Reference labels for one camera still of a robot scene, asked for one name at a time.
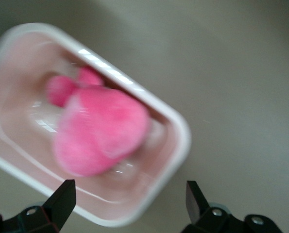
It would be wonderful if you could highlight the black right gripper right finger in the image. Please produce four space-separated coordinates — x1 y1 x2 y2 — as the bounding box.
183 180 285 233

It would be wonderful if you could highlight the pink plastic box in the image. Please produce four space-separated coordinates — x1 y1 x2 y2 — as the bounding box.
0 22 192 228

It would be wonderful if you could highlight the pink plush toy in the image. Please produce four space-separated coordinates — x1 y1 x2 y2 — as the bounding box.
46 65 151 177

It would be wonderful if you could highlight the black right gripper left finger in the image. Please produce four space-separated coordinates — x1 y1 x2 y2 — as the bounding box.
0 179 77 233

